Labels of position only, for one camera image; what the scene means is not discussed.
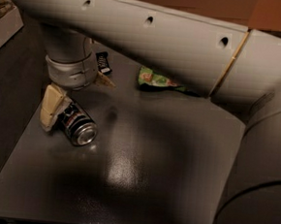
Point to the blue pepsi can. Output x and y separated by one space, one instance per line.
77 125

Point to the small black snack packet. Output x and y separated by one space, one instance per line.
103 65

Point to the green chip bag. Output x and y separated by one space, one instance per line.
148 79

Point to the dark wooden side table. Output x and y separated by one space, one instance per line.
23 77

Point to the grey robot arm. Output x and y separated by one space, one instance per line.
236 68

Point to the white box with snacks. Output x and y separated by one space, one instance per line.
10 21

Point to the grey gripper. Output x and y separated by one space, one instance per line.
72 74

